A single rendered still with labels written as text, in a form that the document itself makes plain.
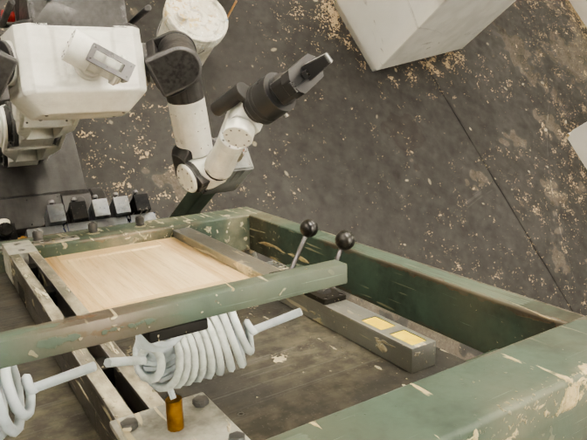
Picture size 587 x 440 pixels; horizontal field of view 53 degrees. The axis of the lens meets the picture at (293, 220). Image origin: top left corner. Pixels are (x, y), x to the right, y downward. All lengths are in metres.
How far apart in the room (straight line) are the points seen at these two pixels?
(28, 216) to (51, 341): 1.96
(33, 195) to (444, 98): 2.65
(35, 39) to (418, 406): 1.01
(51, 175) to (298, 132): 1.34
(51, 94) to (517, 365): 1.00
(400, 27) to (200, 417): 3.11
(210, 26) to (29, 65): 1.66
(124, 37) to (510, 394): 1.04
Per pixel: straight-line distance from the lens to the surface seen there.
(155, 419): 0.62
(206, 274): 1.34
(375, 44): 3.69
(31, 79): 1.31
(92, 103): 1.34
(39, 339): 0.45
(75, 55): 1.22
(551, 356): 0.78
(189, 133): 1.46
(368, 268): 1.33
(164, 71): 1.38
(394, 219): 3.31
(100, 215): 1.80
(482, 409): 0.65
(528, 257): 3.92
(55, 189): 2.48
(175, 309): 0.48
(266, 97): 1.20
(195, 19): 2.88
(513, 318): 1.08
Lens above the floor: 2.41
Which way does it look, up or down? 55 degrees down
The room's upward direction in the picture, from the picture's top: 50 degrees clockwise
